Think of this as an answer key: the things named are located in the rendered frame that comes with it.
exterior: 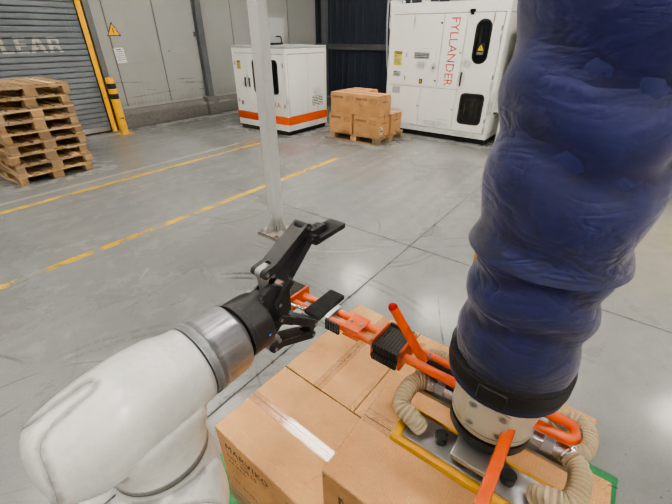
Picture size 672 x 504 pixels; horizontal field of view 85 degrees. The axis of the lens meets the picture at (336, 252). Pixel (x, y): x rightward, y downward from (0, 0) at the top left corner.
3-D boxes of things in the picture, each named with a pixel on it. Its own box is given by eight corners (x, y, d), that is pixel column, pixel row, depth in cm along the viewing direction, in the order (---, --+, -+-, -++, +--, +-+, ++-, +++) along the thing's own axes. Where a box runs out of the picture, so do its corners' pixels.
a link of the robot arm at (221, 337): (178, 371, 46) (217, 343, 50) (225, 409, 41) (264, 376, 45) (160, 315, 41) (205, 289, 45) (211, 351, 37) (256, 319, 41)
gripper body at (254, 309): (208, 295, 45) (263, 262, 51) (219, 345, 49) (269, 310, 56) (249, 319, 41) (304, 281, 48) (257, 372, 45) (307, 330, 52)
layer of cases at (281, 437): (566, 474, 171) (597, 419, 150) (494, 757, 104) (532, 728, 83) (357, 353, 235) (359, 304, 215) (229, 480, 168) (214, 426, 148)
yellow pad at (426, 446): (563, 498, 73) (571, 484, 70) (553, 546, 66) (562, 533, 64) (408, 408, 91) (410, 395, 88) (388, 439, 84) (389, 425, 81)
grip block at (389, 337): (416, 349, 94) (418, 332, 91) (397, 374, 87) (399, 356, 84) (387, 335, 98) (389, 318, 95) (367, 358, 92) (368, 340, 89)
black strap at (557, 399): (579, 355, 75) (586, 341, 73) (559, 442, 59) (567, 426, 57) (470, 313, 87) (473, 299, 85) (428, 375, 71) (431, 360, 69)
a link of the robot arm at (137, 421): (153, 308, 42) (181, 389, 48) (-21, 403, 31) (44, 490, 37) (212, 347, 36) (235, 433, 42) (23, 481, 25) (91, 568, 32)
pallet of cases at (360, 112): (402, 136, 794) (406, 91, 748) (377, 146, 723) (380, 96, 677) (356, 129, 857) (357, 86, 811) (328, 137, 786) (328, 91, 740)
